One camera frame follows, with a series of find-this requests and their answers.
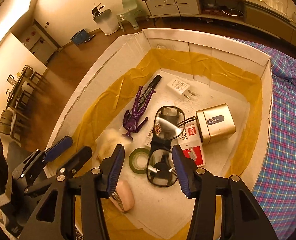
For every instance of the pink white stapler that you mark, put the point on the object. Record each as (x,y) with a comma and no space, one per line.
(122,197)

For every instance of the gold metal tin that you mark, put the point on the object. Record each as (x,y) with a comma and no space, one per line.
(215,124)

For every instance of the green tape roll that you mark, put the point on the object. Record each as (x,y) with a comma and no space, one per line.
(138,160)

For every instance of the black marker pen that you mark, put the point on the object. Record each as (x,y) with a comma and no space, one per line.
(149,88)

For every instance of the white power adapter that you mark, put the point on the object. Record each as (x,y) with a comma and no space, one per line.
(180,88)

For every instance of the long grey tv cabinet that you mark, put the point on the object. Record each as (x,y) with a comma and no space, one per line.
(250,13)

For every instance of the dining chairs and table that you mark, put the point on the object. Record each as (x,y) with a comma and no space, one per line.
(12,120)

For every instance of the green plastic child chair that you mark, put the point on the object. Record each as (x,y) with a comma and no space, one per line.
(131,11)

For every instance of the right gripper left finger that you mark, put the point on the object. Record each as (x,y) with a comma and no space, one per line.
(111,169)

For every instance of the white trash bin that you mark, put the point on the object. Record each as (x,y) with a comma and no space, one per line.
(105,19)

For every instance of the black safety glasses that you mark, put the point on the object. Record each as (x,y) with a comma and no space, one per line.
(160,169)

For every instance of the purple plastic figurine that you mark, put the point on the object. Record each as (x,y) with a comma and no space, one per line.
(131,119)

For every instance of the blue plaid cloth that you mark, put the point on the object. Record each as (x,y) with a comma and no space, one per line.
(275,188)

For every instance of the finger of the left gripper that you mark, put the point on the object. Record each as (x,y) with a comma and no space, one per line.
(55,151)
(76,162)

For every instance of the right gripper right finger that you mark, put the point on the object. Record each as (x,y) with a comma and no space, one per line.
(190,181)

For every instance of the white foam box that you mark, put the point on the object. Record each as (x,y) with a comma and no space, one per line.
(219,70)

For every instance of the clear glass cups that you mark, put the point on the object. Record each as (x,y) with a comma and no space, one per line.
(279,5)

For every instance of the blue plastic crate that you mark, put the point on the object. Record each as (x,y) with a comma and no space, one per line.
(80,37)

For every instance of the red staples box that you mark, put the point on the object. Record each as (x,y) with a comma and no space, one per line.
(191,145)

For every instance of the small labelled glass tube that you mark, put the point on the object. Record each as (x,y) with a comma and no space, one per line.
(152,138)

